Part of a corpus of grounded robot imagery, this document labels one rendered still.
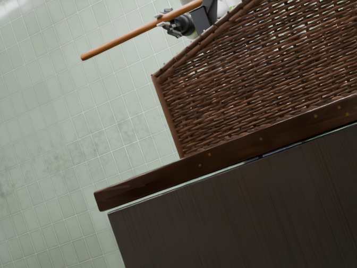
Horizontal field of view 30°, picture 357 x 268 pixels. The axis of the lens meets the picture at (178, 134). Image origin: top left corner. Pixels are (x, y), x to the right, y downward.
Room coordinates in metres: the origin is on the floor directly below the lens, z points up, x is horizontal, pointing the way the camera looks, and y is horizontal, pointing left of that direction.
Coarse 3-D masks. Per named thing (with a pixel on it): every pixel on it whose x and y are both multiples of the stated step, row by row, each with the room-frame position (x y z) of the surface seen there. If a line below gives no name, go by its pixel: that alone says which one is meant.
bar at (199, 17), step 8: (208, 0) 1.64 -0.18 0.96; (216, 0) 1.64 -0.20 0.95; (200, 8) 1.64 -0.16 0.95; (208, 8) 1.65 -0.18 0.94; (216, 8) 1.65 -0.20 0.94; (192, 16) 1.65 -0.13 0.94; (200, 16) 1.65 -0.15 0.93; (208, 16) 1.65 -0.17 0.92; (216, 16) 1.65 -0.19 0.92; (200, 24) 1.65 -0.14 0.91; (208, 24) 1.64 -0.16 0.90; (200, 32) 1.65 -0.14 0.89; (256, 48) 2.09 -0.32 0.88; (208, 56) 1.65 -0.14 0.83; (264, 64) 2.09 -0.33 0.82; (296, 144) 2.09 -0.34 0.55
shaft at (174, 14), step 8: (200, 0) 2.53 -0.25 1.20; (184, 8) 2.56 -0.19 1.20; (192, 8) 2.55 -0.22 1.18; (160, 16) 2.61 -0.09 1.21; (168, 16) 2.59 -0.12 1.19; (176, 16) 2.59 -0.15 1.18; (144, 24) 2.63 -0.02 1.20; (152, 24) 2.62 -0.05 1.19; (128, 32) 2.66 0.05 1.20; (136, 32) 2.65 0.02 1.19; (112, 40) 2.69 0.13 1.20; (120, 40) 2.68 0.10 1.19; (96, 48) 2.72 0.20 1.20; (104, 48) 2.71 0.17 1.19; (80, 56) 2.76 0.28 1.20; (88, 56) 2.74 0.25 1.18
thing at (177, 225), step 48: (240, 144) 0.81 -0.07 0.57; (288, 144) 0.79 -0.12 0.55; (336, 144) 0.78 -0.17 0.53; (96, 192) 0.90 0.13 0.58; (144, 192) 0.87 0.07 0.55; (192, 192) 0.85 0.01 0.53; (240, 192) 0.83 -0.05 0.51; (288, 192) 0.81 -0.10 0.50; (336, 192) 0.79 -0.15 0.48; (144, 240) 0.89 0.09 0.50; (192, 240) 0.86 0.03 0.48; (240, 240) 0.84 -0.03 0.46; (288, 240) 0.81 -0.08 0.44; (336, 240) 0.79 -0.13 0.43
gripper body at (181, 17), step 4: (180, 16) 2.76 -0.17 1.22; (184, 16) 2.78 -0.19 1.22; (172, 20) 2.72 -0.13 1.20; (176, 20) 2.74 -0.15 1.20; (180, 20) 2.76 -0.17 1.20; (184, 20) 2.76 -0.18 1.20; (184, 24) 2.76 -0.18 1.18; (188, 24) 2.78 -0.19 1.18; (176, 28) 2.73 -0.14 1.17; (180, 28) 2.75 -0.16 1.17; (184, 28) 2.77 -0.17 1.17
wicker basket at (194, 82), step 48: (288, 0) 0.97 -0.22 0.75; (336, 0) 0.94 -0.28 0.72; (192, 48) 1.04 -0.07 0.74; (240, 48) 1.01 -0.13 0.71; (288, 48) 0.98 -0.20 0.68; (336, 48) 0.95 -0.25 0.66; (192, 96) 1.05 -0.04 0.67; (240, 96) 1.41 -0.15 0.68; (288, 96) 1.54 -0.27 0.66; (336, 96) 0.96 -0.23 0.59; (192, 144) 1.06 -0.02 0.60
